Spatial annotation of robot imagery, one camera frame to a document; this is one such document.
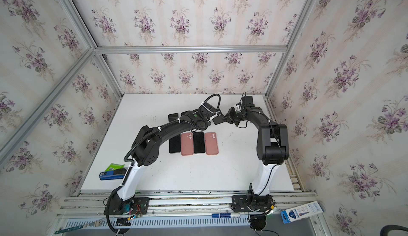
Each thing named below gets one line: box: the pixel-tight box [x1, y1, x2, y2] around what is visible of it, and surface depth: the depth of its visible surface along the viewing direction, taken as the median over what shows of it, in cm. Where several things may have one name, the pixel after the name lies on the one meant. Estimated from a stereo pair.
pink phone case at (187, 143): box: [180, 132, 194, 156], surface depth 93 cm
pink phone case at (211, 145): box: [204, 131, 219, 156], surface depth 96 cm
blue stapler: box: [98, 168, 127, 181], surface depth 82 cm
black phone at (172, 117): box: [167, 112, 179, 123], surface depth 109 cm
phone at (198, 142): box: [193, 131, 206, 154], surface depth 96 cm
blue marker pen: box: [211, 212, 241, 219], surface depth 71 cm
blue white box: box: [280, 200, 324, 224], surface depth 73 cm
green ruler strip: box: [54, 224, 84, 235], surface depth 69 cm
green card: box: [104, 163, 125, 172], surface depth 86 cm
